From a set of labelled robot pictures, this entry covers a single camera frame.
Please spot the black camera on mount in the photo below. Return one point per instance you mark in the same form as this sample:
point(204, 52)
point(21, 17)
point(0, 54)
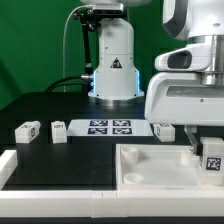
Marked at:
point(111, 10)

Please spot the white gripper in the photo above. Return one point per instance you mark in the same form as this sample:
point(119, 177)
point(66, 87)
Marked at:
point(181, 99)

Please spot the white sheet with tags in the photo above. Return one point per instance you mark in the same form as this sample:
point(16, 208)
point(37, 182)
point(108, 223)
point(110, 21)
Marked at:
point(109, 127)

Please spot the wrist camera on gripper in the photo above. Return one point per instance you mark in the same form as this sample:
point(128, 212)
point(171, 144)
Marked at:
point(194, 57)

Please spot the white square tabletop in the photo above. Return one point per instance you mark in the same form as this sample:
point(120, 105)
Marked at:
point(161, 167)

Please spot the black camera stand pole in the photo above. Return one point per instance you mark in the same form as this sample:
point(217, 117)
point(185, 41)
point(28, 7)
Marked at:
point(87, 55)

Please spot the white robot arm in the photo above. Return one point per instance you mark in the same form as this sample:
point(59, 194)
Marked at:
point(195, 21)

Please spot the white U-shaped fence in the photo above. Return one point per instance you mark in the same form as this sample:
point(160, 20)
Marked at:
point(104, 204)

